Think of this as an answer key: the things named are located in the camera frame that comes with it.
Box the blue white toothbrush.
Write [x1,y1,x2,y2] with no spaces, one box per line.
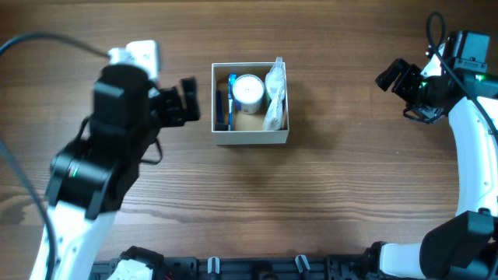
[227,73,237,131]

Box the blue disposable razor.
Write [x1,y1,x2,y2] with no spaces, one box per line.
[215,90,228,131]

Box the white round container blue label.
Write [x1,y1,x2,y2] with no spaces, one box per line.
[233,74,264,114]

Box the cardboard box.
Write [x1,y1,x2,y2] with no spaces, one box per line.
[211,61,290,145]

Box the clear bottle blue liquid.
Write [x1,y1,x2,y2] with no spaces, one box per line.
[265,57,286,106]

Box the white floral tube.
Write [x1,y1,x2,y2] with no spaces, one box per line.
[262,86,285,131]

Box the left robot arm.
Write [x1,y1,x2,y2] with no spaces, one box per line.
[30,64,201,279]

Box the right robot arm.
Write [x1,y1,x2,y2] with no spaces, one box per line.
[359,30,497,279]

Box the left black camera cable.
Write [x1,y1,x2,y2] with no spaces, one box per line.
[0,32,111,280]

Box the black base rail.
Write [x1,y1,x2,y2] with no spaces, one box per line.
[91,254,374,280]

